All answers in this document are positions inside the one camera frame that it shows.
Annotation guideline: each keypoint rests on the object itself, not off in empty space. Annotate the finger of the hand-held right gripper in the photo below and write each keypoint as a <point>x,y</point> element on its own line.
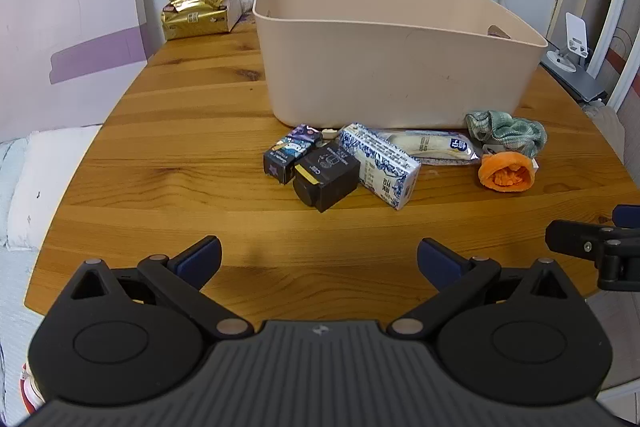
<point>595,247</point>

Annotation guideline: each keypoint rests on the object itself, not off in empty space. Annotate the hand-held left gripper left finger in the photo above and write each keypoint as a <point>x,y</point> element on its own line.
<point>197,258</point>

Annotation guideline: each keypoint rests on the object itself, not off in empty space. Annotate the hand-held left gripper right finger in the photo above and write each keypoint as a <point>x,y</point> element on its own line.
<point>440,259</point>

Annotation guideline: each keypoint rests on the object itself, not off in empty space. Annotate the blue white patterned carton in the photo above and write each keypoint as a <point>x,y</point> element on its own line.
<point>382,167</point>

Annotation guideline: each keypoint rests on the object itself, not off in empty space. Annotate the orange fuzzy sock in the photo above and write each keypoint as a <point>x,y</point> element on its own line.
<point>506,172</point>

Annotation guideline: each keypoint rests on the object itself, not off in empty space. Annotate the clear bread packet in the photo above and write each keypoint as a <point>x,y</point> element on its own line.
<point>435,147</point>

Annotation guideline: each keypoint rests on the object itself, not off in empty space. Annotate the small purple patterned box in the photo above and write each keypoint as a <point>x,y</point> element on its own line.
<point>291,154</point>

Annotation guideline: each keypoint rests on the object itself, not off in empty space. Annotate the black cardboard box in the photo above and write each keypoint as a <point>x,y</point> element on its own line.
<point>325,179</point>

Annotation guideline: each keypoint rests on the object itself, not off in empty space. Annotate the green plaid sock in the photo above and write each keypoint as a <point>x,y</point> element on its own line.
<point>505,129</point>

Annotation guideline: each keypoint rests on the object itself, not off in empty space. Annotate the beige plastic storage bin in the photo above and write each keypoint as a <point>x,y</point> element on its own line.
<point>395,57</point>

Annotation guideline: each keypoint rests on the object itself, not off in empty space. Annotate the white pillow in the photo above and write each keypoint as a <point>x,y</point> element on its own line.
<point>50,187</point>

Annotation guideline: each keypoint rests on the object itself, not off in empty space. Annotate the small white cap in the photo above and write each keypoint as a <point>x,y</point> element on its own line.
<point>328,133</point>

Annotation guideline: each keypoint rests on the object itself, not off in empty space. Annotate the grey laptop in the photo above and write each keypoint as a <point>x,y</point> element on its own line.
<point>575,79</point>

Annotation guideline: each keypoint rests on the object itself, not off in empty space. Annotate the white phone stand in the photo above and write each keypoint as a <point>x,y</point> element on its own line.
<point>570,47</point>

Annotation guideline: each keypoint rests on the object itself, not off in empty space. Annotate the white shelf unit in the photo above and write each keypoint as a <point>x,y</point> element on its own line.
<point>607,7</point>

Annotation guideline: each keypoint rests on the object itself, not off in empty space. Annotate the gold foil packet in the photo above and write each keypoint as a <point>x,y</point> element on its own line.
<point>192,17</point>

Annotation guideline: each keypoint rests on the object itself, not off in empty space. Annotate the purple white headboard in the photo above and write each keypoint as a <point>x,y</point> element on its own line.
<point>75,32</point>

